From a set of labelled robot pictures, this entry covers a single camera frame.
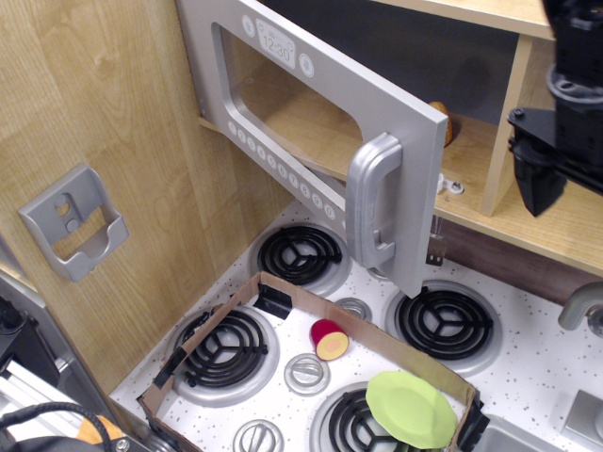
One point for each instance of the front left black burner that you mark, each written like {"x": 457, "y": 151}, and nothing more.
{"x": 232, "y": 353}

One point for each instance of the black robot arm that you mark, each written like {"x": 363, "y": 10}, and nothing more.
{"x": 577, "y": 28}

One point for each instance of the grey wall phone holder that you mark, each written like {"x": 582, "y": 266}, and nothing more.
{"x": 62, "y": 209}

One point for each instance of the grey stove knob front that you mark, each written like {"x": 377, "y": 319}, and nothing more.
{"x": 259, "y": 435}

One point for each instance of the black device left edge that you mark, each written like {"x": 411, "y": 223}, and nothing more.
{"x": 22, "y": 343}

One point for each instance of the grey toy microwave door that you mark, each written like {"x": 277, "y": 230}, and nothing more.
{"x": 359, "y": 152}

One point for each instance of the grey stove knob middle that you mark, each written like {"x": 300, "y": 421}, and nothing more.
{"x": 356, "y": 307}

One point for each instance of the front right black burner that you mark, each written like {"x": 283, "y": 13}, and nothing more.
{"x": 352, "y": 426}

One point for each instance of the back left black burner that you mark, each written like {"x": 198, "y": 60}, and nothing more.
{"x": 299, "y": 254}

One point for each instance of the green toy plate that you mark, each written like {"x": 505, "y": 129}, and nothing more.
{"x": 411, "y": 410}

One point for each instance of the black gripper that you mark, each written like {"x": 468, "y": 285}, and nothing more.
{"x": 553, "y": 146}

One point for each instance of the grey stove knob centre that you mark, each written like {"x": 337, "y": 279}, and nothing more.
{"x": 307, "y": 375}

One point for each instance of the black burner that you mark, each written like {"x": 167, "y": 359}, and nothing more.
{"x": 299, "y": 254}
{"x": 448, "y": 324}
{"x": 232, "y": 353}
{"x": 352, "y": 426}

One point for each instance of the cardboard barrier frame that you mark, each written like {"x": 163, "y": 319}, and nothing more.
{"x": 273, "y": 367}

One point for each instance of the red toy fruit half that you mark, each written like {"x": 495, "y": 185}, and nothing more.
{"x": 329, "y": 340}

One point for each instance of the orange object bottom left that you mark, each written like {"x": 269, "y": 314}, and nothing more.
{"x": 88, "y": 433}

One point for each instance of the hanging metal spatula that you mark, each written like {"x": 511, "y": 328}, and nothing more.
{"x": 437, "y": 245}

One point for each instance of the grey toy sink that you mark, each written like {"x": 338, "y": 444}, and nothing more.
{"x": 580, "y": 429}

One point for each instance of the grey toy faucet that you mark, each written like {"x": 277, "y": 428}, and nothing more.
{"x": 585, "y": 302}

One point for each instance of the back right black burner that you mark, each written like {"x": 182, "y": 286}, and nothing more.
{"x": 448, "y": 324}

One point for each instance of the yellow toy corn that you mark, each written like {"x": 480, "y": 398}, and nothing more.
{"x": 450, "y": 132}

